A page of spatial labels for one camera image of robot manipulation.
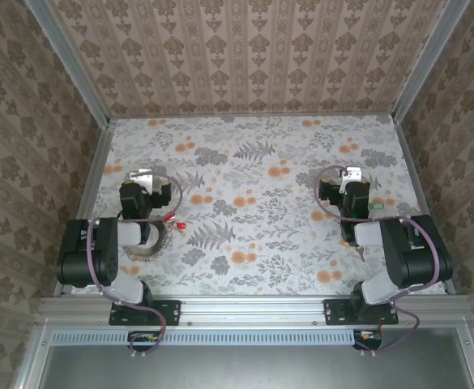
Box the grey metal panel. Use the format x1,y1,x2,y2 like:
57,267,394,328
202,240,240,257
37,344,474,389

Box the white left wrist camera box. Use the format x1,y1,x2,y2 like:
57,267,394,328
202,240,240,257
130,169,156,194

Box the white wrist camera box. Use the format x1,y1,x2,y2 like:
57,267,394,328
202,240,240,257
340,165,362,192
130,169,156,194

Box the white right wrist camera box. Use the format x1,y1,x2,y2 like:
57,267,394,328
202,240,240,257
340,165,362,192

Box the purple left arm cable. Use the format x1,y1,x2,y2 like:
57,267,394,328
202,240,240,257
85,170,183,357

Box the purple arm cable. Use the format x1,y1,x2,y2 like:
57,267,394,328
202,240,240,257
85,170,183,357
315,165,442,357

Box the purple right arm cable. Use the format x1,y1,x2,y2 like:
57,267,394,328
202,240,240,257
315,165,442,357

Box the aluminium corner post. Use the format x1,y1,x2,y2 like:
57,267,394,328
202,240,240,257
24,0,113,126
391,0,471,122

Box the aluminium front rail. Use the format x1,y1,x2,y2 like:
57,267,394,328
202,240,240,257
37,294,474,325

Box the grey slotted cable duct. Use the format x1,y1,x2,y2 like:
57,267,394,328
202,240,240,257
52,328,357,346

